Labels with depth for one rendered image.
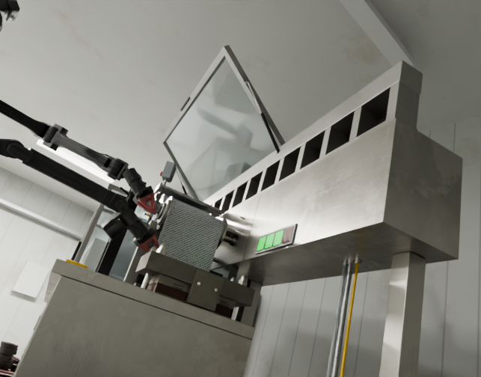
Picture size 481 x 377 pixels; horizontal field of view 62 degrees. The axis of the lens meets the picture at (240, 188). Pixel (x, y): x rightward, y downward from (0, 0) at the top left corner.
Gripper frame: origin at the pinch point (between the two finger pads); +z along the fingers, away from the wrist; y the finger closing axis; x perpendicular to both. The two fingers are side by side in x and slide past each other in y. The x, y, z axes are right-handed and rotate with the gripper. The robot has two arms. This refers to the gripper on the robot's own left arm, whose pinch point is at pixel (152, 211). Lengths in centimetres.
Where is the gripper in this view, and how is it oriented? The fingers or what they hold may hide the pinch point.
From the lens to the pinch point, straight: 169.0
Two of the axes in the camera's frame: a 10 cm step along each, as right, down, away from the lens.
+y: 4.2, -3.3, -8.4
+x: 7.3, -4.3, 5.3
